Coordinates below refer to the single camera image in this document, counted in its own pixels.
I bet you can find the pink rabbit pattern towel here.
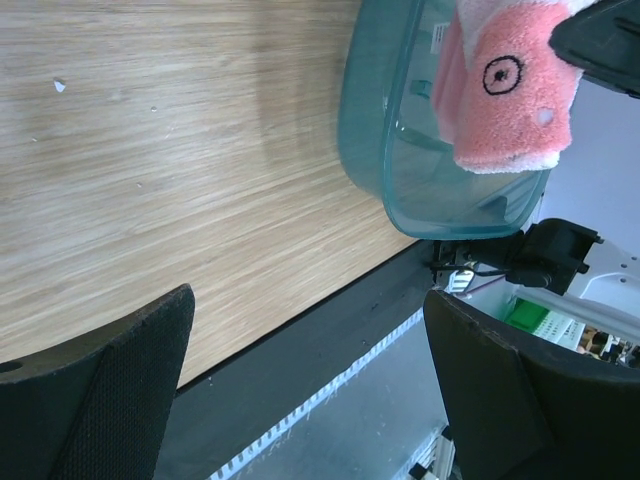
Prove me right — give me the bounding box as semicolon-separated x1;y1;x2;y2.
431;1;591;174

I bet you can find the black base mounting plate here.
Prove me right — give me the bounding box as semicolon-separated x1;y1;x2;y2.
154;240;433;479

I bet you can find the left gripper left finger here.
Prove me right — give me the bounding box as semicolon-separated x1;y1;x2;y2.
1;284;195;479

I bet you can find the clear teal plastic bin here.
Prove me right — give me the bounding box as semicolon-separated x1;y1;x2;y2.
337;0;549;240

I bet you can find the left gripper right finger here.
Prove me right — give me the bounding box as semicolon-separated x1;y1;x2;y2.
423;290;639;479

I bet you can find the slotted metal cable rail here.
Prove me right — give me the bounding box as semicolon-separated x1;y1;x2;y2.
208;310;423;480

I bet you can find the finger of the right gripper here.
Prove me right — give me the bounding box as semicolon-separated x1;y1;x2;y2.
549;0;639;98

